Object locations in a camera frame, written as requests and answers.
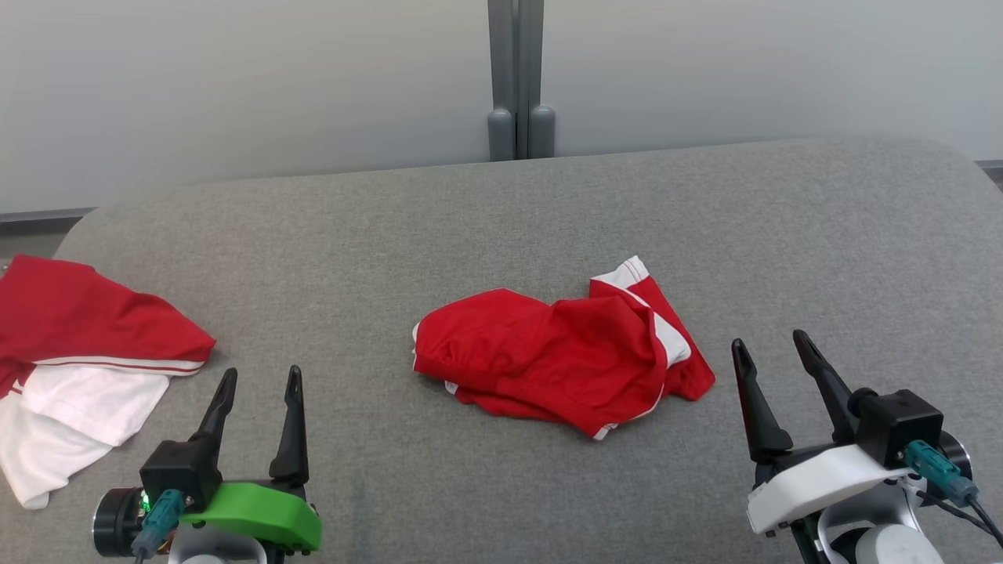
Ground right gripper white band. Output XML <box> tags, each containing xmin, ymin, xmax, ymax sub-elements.
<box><xmin>731</xmin><ymin>329</ymin><xmax>973</xmax><ymax>537</ymax></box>

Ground grey metal partition post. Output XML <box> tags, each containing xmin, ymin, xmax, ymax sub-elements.
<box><xmin>487</xmin><ymin>0</ymin><xmax>556</xmax><ymax>161</ymax></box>

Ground left camera cable teal plug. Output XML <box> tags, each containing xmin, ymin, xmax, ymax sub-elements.
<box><xmin>130</xmin><ymin>490</ymin><xmax>187</xmax><ymax>564</ymax></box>

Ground red and white shirt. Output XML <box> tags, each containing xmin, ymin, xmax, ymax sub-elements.
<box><xmin>0</xmin><ymin>255</ymin><xmax>217</xmax><ymax>511</ymax></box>

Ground red shorts with white trim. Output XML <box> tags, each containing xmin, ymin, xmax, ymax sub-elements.
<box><xmin>411</xmin><ymin>255</ymin><xmax>716</xmax><ymax>441</ymax></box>

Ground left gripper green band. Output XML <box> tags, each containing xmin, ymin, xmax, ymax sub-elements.
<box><xmin>92</xmin><ymin>365</ymin><xmax>323</xmax><ymax>559</ymax></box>

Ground camera cable teal plug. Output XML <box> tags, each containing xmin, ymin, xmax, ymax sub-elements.
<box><xmin>130</xmin><ymin>490</ymin><xmax>187</xmax><ymax>564</ymax></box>
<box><xmin>905</xmin><ymin>440</ymin><xmax>1003</xmax><ymax>549</ymax></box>

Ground right camera cable teal plug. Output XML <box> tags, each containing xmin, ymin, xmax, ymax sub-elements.
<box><xmin>905</xmin><ymin>440</ymin><xmax>1003</xmax><ymax>549</ymax></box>

